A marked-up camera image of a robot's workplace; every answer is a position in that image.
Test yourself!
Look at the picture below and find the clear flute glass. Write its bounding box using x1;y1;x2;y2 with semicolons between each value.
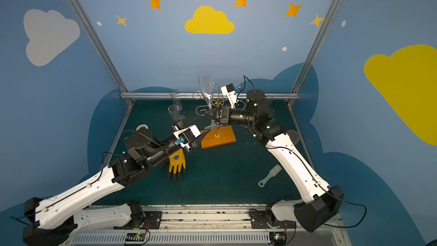
168;104;181;122
198;72;213;111
266;95;275;118
170;90;185;120

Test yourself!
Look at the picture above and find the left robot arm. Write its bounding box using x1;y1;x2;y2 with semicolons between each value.
23;119;208;246

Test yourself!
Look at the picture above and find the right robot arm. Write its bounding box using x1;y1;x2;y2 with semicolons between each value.
205;84;345;232

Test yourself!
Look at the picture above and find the yellow black work glove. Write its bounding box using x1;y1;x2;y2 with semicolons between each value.
167;149;186;181

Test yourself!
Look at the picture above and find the white tape roll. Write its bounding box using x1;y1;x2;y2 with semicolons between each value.
136;124;149;131

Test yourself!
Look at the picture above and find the translucent brown plastic cup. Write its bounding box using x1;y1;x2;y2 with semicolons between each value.
287;130;301;146

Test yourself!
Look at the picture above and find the white plastic brush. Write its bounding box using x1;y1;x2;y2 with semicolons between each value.
258;165;282;188

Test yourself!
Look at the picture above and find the left controller board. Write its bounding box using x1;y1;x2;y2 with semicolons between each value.
124;232;148;246

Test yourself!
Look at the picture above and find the controller board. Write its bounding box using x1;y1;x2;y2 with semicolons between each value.
269;232;287;246
124;232;148;246

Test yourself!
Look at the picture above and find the right controller board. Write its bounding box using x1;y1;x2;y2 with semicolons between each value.
269;232;287;246

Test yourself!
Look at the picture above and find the gold wire glass rack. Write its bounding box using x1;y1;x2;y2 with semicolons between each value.
201;83;237;149

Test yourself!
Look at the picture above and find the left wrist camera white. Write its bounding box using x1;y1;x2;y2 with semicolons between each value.
173;125;201;151

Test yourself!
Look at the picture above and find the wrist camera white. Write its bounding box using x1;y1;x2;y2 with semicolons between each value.
220;83;238;109
173;125;201;151

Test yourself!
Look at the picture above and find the horizontal aluminium frame bar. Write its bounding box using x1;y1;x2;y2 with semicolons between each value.
120;92;299;100

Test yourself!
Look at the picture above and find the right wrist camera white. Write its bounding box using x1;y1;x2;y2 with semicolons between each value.
220;83;238;109

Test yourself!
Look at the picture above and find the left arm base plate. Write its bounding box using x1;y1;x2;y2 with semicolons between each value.
137;211;163;230

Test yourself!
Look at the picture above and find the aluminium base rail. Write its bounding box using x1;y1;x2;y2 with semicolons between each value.
63;204;352;246

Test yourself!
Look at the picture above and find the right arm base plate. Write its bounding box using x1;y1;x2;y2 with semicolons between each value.
248;209;297;230

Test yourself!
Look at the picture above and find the left aluminium frame post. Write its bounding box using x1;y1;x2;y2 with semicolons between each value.
67;0;129;94

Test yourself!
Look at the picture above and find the aluminium frame post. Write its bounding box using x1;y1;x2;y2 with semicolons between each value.
67;0;129;94
287;0;344;110

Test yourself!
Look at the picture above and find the right aluminium frame post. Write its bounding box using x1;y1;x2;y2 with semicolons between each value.
287;0;344;110

